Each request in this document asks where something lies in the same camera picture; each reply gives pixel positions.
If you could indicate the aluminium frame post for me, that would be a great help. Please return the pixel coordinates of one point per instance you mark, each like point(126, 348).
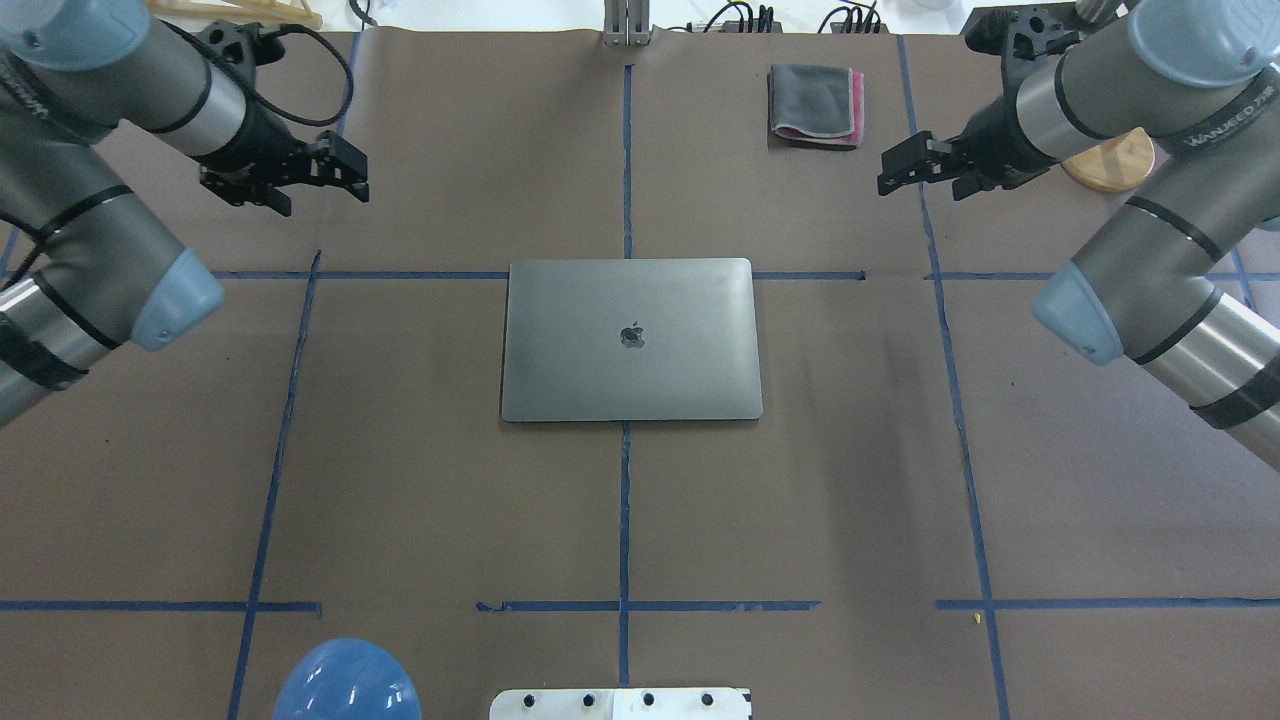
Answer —
point(627, 23)

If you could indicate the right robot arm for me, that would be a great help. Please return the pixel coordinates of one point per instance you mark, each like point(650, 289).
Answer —
point(1200, 78)

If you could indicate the folded grey pink cloth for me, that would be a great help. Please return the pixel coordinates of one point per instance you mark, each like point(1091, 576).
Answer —
point(817, 104)

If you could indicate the wooden dish rack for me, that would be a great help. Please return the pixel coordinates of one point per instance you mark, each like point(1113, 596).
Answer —
point(240, 12)

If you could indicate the wooden mug tree stand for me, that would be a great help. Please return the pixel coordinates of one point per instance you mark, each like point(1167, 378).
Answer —
point(1117, 165)

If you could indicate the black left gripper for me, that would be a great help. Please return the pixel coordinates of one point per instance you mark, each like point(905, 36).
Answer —
point(256, 143)

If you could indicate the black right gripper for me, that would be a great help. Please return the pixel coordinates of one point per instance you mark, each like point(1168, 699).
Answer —
point(1000, 136)

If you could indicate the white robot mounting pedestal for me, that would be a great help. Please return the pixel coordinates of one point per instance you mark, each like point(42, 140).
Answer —
point(624, 703)

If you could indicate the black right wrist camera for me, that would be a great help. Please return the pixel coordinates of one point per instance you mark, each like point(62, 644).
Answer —
point(1025, 32)

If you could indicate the grey laptop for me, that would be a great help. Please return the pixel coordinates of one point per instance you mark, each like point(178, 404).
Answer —
point(631, 340)

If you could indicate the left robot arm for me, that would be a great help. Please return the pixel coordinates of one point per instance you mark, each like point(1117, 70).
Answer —
point(104, 270)

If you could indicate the blue desk lamp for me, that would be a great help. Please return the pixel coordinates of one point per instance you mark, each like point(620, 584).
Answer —
point(347, 678)

